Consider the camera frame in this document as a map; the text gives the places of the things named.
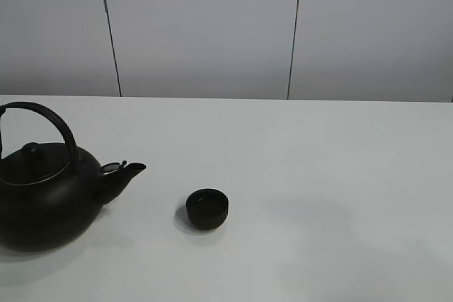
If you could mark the small black teacup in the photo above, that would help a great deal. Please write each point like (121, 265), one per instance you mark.
(207, 208)

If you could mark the black round teapot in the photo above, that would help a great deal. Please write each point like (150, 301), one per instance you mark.
(52, 192)

